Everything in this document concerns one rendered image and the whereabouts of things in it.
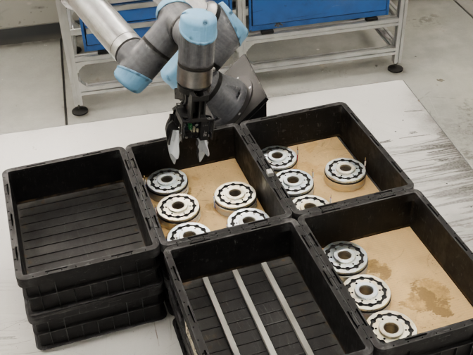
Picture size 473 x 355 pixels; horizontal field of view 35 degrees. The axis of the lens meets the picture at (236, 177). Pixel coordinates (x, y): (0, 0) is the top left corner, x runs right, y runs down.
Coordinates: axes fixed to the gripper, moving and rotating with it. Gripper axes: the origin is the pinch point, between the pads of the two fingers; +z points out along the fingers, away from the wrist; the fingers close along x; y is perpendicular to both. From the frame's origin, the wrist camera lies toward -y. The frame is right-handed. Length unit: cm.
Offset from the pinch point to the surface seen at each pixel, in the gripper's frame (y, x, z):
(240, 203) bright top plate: 3.9, 13.0, 12.5
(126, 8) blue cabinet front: -188, 23, 46
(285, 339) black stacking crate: 44.0, 9.9, 16.0
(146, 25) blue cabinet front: -187, 32, 55
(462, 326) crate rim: 60, 37, 2
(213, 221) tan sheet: 4.7, 6.4, 16.4
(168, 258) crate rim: 24.1, -9.6, 8.3
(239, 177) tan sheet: -9.8, 17.5, 15.0
